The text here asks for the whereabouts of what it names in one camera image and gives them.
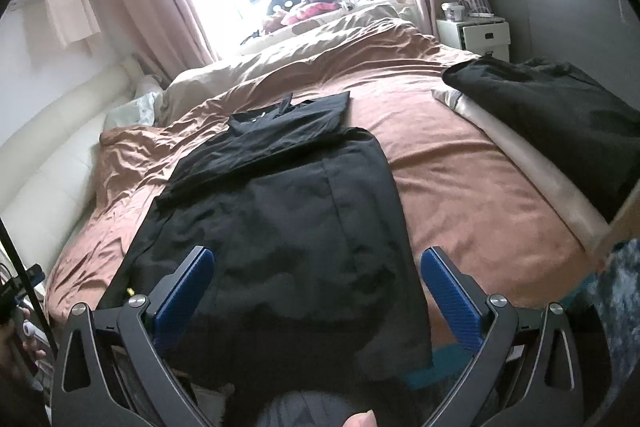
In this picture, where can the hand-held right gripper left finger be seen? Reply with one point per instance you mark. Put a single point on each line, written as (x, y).
(187, 297)

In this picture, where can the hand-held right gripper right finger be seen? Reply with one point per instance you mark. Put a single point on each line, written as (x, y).
(450, 297)

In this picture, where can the black jacket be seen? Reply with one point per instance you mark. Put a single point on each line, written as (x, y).
(280, 227)

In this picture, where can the person's left forearm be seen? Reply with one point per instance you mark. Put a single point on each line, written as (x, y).
(17, 407)

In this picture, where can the black folded clothes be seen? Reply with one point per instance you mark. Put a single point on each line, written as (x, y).
(550, 117)

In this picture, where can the person's left hand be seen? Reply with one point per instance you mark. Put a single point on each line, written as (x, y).
(15, 352)

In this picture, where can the person's right hand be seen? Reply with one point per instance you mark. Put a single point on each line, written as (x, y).
(360, 419)

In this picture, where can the bed with brown sheet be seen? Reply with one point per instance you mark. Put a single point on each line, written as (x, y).
(450, 187)

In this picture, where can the cream padded headboard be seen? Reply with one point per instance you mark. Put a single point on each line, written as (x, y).
(50, 157)

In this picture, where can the blue white shaggy rug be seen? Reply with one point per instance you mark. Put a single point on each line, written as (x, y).
(620, 297)

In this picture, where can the patterned pillow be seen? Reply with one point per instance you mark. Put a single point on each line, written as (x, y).
(135, 112)

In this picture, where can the white pillow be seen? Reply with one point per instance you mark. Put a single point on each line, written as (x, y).
(149, 86)

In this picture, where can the white nightstand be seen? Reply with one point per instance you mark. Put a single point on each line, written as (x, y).
(485, 39)

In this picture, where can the beige duvet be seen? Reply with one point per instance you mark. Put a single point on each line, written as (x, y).
(280, 52)

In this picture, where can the small jar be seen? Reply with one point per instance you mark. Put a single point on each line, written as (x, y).
(454, 11)

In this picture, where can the beige hanging cloth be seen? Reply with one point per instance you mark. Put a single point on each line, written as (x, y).
(70, 2)

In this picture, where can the pink cloth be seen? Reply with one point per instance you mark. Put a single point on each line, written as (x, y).
(315, 9)

